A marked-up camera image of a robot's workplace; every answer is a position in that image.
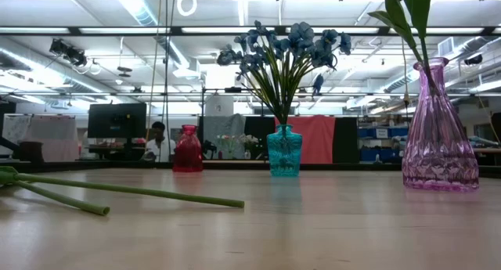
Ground overhead rig light bar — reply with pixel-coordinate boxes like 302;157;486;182
0;26;501;38

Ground red hanging cloth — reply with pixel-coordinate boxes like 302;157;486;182
274;113;337;165

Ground dark brown pot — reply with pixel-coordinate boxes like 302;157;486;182
18;141;45;164

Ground blue artificial flower bunch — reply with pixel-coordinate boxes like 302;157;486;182
273;21;353;126
217;20;289;126

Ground black monitor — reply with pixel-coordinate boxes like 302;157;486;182
87;102;148;140

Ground white ceiling vent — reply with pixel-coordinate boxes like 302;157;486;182
437;37;456;58

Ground pink artificial tulip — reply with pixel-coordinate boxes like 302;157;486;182
0;178;111;217
0;166;246;209

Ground black ceiling camera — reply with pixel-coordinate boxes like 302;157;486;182
49;38;88;68

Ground teal glass vase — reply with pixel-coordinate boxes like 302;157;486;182
266;124;304;178

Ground black ceiling fixture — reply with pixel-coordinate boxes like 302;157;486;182
463;53;485;67

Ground blue storage bins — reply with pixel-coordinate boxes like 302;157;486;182
358;125;410;164

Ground purple glass vase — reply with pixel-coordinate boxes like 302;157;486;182
402;56;480;193

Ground red glass vase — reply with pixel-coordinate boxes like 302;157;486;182
172;124;204;173

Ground white hanging ring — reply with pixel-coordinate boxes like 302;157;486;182
175;0;198;17

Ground pale hanging cloth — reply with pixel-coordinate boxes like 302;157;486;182
2;115;79;162

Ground hanging cable with plug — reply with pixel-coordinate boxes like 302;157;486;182
395;0;412;109

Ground person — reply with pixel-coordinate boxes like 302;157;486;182
141;121;177;164

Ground black metal table frame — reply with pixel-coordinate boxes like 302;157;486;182
0;159;501;180

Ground background flower bouquet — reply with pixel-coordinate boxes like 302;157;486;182
216;134;240;160
239;133;261;160

